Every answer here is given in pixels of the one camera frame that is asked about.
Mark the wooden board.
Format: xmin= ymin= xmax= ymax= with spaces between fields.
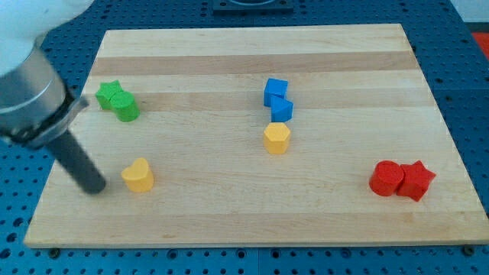
xmin=24 ymin=24 xmax=488 ymax=249

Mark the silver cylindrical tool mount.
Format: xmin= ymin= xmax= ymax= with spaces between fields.
xmin=1 ymin=44 xmax=89 ymax=149

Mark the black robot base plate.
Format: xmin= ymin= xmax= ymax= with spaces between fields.
xmin=210 ymin=0 xmax=294 ymax=15

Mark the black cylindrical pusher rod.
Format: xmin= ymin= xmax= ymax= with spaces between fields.
xmin=46 ymin=130 xmax=106 ymax=194

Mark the blue cube block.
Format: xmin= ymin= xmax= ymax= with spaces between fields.
xmin=264 ymin=78 xmax=288 ymax=107

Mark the red cylinder block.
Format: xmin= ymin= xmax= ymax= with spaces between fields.
xmin=369 ymin=160 xmax=404 ymax=196

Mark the yellow hexagon block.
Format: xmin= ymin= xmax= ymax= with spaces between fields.
xmin=263 ymin=122 xmax=291 ymax=154

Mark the yellow heart block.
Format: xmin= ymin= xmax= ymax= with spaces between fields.
xmin=121 ymin=157 xmax=154 ymax=193

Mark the green cylinder block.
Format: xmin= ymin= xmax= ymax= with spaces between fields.
xmin=109 ymin=91 xmax=140 ymax=122

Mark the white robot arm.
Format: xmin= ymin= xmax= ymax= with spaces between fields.
xmin=1 ymin=0 xmax=106 ymax=194

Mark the green star block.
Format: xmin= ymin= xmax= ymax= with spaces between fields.
xmin=96 ymin=80 xmax=123 ymax=110

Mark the blue wedge block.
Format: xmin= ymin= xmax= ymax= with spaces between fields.
xmin=270 ymin=96 xmax=293 ymax=122

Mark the red star block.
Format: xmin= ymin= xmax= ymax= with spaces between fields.
xmin=397 ymin=160 xmax=436 ymax=202

